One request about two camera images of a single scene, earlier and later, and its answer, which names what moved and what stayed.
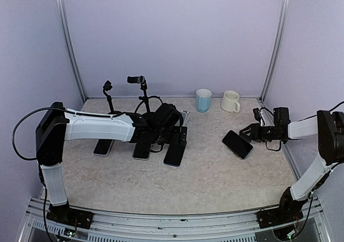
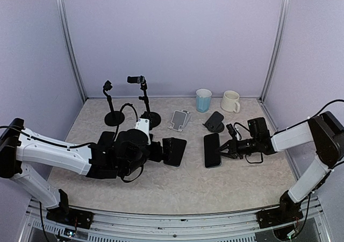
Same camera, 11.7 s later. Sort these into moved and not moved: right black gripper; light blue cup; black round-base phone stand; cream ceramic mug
Moved: right black gripper
Not moved: cream ceramic mug; black round-base phone stand; light blue cup
